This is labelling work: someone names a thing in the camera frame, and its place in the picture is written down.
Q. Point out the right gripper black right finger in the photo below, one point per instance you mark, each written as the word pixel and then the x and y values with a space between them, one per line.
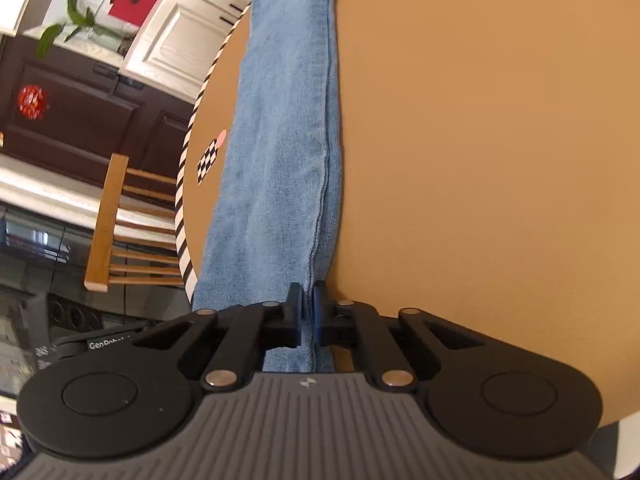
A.
pixel 396 354

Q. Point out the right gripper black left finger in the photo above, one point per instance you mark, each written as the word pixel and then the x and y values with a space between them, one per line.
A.
pixel 221 350

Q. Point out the light blue denim jeans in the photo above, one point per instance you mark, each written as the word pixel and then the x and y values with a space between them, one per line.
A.
pixel 276 218

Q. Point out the wooden slat-back chair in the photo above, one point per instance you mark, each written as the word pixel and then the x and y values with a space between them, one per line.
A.
pixel 134 239

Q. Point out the checkerboard calibration marker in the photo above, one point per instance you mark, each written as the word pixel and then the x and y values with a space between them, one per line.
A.
pixel 207 160

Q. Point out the dark brown wooden door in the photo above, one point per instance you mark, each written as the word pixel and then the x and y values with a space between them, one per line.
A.
pixel 93 113

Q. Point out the red round door ornament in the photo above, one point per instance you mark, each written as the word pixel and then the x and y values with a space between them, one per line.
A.
pixel 32 102

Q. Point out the white panel cabinet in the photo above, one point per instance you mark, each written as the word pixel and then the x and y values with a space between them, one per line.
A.
pixel 177 43

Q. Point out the green potted plant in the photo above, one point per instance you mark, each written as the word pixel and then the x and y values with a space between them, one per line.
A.
pixel 81 21

